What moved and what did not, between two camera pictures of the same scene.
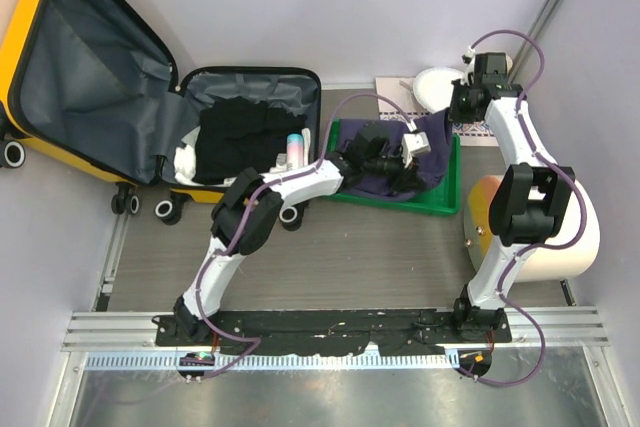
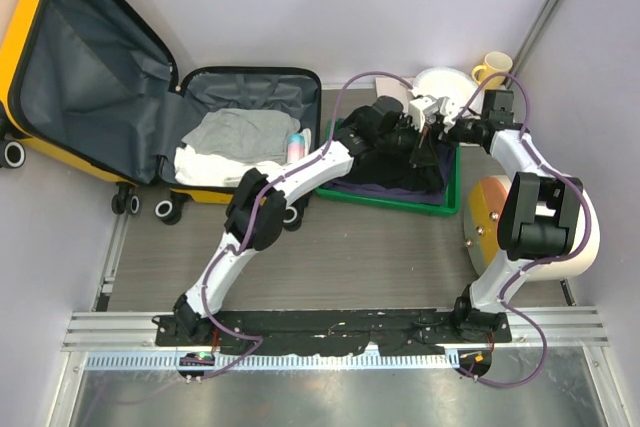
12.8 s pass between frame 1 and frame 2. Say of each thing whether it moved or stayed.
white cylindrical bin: stayed
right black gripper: moved
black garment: moved
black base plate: stayed
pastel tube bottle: stayed
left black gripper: moved
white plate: stayed
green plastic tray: stayed
